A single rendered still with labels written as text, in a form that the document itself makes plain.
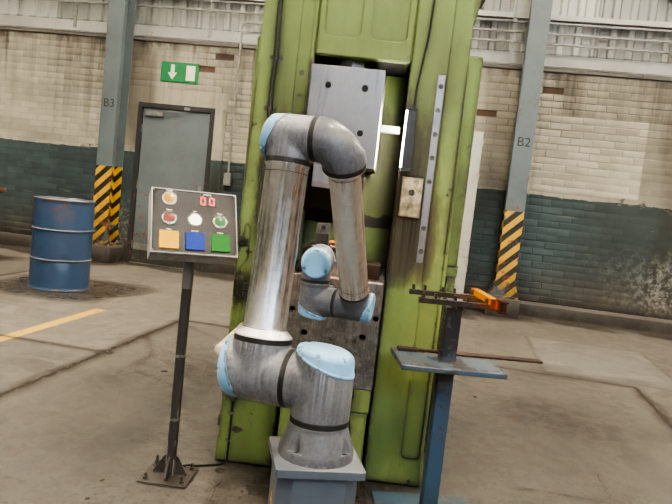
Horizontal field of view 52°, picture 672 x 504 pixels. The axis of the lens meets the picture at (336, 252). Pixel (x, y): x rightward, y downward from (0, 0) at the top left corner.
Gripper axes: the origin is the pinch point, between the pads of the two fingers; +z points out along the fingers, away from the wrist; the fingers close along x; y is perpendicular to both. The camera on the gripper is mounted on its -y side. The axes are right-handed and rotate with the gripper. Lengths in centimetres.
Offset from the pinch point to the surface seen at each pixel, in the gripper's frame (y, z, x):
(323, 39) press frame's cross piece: -81, 57, -16
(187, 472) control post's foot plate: 107, 36, -51
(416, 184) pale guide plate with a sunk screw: -25, 54, 30
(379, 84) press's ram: -63, 43, 10
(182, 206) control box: -6, 26, -61
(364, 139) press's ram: -41, 42, 7
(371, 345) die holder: 42, 35, 20
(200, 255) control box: 12, 20, -50
